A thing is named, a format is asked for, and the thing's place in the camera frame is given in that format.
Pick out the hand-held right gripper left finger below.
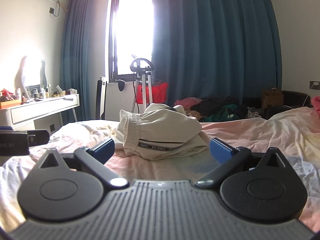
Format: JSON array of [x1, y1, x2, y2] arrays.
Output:
[[35, 138, 129, 190]]

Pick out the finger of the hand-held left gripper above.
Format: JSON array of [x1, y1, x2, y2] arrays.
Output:
[[27, 129, 50, 146]]

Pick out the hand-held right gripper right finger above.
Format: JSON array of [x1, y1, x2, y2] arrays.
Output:
[[194, 137, 292, 188]]

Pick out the cream striped pants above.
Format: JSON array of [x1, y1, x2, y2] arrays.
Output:
[[115, 103, 209, 161]]

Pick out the pile of dark clothes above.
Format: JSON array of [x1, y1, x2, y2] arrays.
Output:
[[191, 95, 249, 123]]

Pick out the white dressing table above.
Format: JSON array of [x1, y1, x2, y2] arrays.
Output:
[[0, 94, 81, 137]]

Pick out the wooden tray with red items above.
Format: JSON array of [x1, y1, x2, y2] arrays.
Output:
[[0, 88, 23, 109]]

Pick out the tan cloth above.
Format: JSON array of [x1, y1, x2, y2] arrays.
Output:
[[185, 110, 208, 120]]

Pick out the white panel heater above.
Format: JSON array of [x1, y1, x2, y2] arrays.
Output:
[[96, 76, 141, 121]]

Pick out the group of cosmetic bottles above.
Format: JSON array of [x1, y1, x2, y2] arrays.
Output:
[[25, 83, 78, 103]]

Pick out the patterned grey cloth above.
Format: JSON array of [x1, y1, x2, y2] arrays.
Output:
[[246, 106, 263, 118]]

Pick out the pink and white bed sheet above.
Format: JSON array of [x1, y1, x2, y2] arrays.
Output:
[[0, 106, 320, 233]]

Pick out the pink cloth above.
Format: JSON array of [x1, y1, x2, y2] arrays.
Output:
[[174, 97, 204, 108]]

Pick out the vanity mirror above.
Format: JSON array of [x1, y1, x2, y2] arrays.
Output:
[[14, 54, 48, 90]]

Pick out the brown paper bag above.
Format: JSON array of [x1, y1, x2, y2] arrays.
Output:
[[261, 88, 284, 109]]

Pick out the red garment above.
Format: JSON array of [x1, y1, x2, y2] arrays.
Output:
[[136, 82, 169, 105]]

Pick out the black sofa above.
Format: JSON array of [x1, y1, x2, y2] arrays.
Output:
[[242, 90, 312, 120]]

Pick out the blue curtain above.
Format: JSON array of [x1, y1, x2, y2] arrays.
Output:
[[59, 0, 113, 126], [151, 0, 282, 112]]

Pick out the dark framed window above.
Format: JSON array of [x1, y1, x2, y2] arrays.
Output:
[[108, 0, 153, 82]]

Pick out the white cable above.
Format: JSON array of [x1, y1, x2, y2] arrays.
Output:
[[287, 84, 316, 110]]

